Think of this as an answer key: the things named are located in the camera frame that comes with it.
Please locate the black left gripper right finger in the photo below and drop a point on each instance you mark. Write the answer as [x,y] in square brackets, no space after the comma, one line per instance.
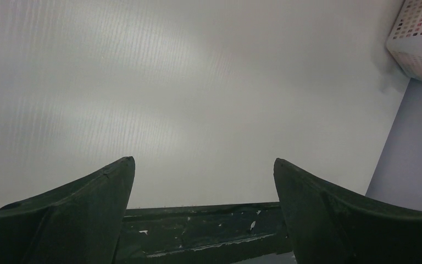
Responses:
[327,223]

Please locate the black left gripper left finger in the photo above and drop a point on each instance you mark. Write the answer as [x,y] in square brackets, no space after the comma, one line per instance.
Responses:
[79,222]

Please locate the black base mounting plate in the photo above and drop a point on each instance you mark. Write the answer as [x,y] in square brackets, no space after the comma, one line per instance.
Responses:
[202,234]

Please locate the white plastic laundry basket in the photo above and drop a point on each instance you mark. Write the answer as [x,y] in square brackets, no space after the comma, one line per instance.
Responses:
[405,40]

